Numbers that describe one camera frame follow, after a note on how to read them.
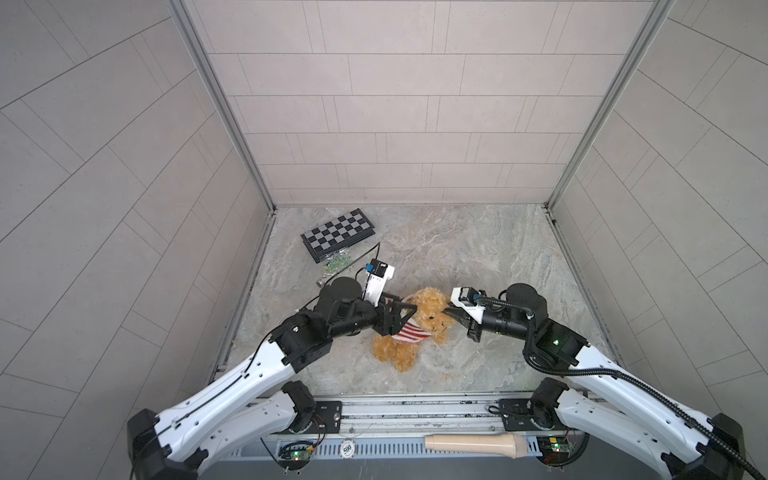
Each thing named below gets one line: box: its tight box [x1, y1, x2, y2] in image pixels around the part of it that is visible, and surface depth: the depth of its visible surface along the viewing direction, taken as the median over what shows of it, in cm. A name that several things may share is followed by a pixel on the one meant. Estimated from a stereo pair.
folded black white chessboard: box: [300, 208, 376, 264], surface depth 107 cm
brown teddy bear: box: [372, 287, 456, 373], surface depth 69 cm
